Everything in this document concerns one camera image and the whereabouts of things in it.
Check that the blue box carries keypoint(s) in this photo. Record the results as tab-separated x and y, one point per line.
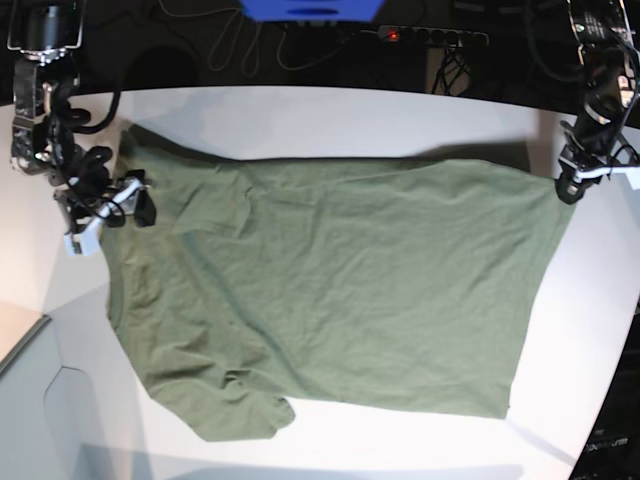
311	10

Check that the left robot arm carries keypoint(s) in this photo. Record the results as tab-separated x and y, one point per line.
608	81

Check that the black power strip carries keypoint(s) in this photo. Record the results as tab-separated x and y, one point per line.
432	37

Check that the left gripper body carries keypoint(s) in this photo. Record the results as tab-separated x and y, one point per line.
583	165

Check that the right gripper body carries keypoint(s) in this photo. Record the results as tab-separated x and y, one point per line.
82	202

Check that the green t-shirt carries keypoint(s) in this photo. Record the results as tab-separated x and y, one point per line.
401	284

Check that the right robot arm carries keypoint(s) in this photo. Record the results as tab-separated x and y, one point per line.
45	35

